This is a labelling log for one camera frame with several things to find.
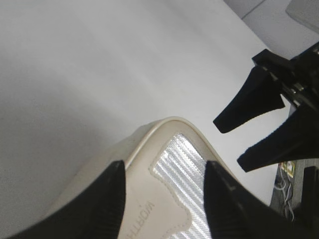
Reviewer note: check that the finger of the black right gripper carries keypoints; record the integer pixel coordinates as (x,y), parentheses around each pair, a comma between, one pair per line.
(258,95)
(297,138)

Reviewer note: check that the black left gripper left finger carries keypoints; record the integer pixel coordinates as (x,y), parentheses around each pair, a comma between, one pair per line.
(96,213)

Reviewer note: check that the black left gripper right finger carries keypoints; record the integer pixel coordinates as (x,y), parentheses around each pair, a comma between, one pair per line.
(234,213)

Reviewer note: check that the cream canvas zipper bag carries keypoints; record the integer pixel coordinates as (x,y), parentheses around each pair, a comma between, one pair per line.
(164,166)

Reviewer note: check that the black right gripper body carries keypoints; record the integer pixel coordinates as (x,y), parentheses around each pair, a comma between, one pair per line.
(297,78)

